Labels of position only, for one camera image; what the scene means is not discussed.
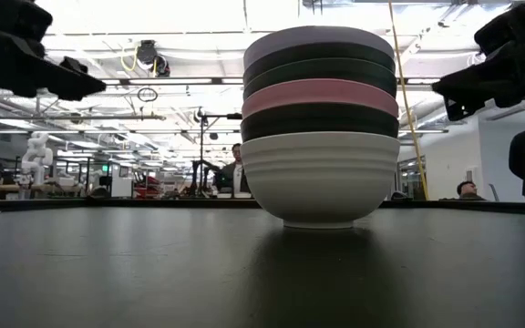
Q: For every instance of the pink bowl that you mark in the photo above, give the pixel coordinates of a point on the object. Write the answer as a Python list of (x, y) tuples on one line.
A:
[(319, 93)]

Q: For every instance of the black tripod stand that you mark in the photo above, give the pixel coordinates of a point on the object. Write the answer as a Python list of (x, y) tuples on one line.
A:
[(201, 150)]

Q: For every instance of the lavender bowl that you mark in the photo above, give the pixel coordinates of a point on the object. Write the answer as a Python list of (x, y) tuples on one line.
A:
[(317, 36)]

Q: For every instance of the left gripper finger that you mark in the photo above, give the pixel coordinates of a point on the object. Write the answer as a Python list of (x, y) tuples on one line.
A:
[(53, 82)]

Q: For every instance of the long ceiling light strip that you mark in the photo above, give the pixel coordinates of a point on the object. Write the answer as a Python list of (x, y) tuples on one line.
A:
[(419, 80), (167, 81)]

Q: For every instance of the white ribbed bowl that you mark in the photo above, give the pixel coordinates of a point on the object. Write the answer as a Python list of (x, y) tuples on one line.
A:
[(319, 177)]

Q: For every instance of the red cart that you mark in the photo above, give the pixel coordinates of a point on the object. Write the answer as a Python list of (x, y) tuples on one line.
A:
[(146, 189)]

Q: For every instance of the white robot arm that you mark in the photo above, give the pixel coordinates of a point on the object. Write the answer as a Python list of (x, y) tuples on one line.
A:
[(37, 155)]

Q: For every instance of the black bowl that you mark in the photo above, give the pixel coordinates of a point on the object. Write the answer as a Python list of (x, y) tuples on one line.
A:
[(319, 118), (326, 70), (322, 51)]

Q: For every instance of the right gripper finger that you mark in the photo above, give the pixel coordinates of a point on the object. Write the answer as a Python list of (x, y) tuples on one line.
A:
[(476, 82)]

